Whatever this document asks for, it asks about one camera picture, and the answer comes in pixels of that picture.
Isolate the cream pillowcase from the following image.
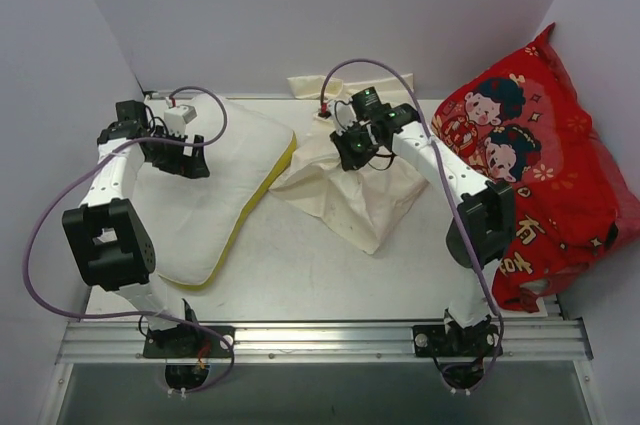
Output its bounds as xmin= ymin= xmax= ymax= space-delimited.
xmin=268 ymin=72 xmax=432 ymax=255

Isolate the white pillow yellow edge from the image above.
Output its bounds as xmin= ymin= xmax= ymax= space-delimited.
xmin=132 ymin=94 xmax=297 ymax=288

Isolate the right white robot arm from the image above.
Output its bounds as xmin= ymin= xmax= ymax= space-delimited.
xmin=327 ymin=100 xmax=515 ymax=354

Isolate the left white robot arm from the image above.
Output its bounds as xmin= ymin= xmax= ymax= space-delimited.
xmin=62 ymin=100 xmax=210 ymax=356

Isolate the red cartoon print bag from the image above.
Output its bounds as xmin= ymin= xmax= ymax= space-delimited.
xmin=431 ymin=25 xmax=639 ymax=312

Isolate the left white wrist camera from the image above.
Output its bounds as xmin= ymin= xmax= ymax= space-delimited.
xmin=163 ymin=105 xmax=197 ymax=137

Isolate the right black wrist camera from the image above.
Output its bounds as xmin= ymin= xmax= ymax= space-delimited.
xmin=351 ymin=87 xmax=391 ymax=121

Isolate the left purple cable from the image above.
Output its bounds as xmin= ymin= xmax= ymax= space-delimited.
xmin=22 ymin=86 xmax=236 ymax=392

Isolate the purple cable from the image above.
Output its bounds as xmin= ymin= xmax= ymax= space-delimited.
xmin=22 ymin=86 xmax=236 ymax=392
xmin=319 ymin=58 xmax=504 ymax=392

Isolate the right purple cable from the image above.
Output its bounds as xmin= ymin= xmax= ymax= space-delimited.
xmin=319 ymin=58 xmax=504 ymax=392

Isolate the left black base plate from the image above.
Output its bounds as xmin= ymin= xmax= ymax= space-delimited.
xmin=142 ymin=325 xmax=231 ymax=359

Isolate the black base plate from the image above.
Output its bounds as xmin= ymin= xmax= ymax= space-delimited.
xmin=142 ymin=325 xmax=231 ymax=359
xmin=412 ymin=323 xmax=503 ymax=358

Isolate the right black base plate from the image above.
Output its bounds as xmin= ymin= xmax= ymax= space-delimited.
xmin=412 ymin=323 xmax=503 ymax=358

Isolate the aluminium mounting rail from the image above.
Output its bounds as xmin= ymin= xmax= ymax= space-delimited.
xmin=57 ymin=318 xmax=592 ymax=364

